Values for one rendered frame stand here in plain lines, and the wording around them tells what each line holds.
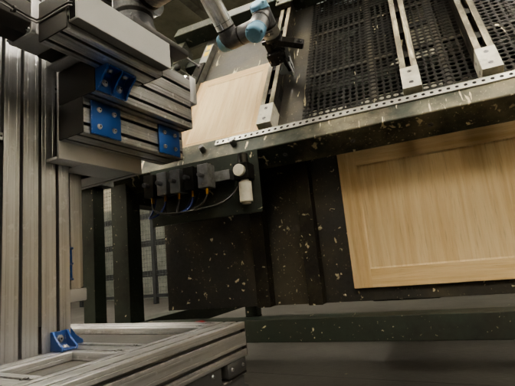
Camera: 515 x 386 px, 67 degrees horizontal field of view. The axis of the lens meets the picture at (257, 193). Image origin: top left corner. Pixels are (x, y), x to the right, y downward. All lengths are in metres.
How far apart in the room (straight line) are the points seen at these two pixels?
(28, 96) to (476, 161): 1.43
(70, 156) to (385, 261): 1.13
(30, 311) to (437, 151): 1.38
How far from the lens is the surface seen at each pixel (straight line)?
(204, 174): 1.46
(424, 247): 1.58
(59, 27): 0.92
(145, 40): 1.01
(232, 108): 1.86
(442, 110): 1.40
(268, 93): 1.73
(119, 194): 1.87
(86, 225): 1.71
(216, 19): 1.68
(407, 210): 1.58
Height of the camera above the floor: 0.39
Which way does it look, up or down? 10 degrees up
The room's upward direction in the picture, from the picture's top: 6 degrees counter-clockwise
